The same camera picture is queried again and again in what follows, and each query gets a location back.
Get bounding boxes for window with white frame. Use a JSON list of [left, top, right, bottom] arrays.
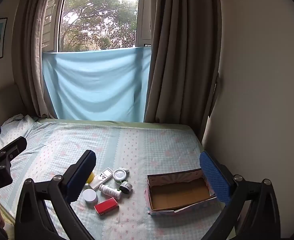
[[43, 0, 154, 54]]

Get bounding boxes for small yellow object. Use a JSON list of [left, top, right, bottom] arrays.
[[85, 171, 96, 184]]

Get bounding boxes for red carton box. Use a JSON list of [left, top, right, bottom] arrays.
[[94, 197, 120, 216]]

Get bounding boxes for small dark jar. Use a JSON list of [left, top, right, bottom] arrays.
[[119, 181, 133, 195]]

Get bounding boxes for white pillow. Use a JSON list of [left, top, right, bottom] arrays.
[[0, 114, 36, 153]]

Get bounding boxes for light blue hanging cloth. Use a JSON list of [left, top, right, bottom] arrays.
[[42, 46, 152, 123]]

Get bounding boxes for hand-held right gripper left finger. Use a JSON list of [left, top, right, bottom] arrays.
[[15, 149, 97, 240]]

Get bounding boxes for cardboard box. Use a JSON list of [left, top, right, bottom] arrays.
[[144, 168, 219, 216]]

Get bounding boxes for white medicine bottle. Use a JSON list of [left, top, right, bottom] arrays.
[[98, 184, 123, 200]]

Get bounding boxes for white air conditioner remote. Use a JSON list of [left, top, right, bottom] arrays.
[[89, 167, 114, 190]]

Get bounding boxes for roll of clear tape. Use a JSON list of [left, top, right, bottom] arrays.
[[82, 188, 98, 204]]

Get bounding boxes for green glass jar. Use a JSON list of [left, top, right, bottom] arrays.
[[112, 168, 130, 184]]

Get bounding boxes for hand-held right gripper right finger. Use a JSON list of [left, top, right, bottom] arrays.
[[199, 151, 282, 240]]

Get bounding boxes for grey-brown window curtain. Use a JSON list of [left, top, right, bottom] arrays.
[[12, 0, 70, 119], [144, 0, 222, 143]]

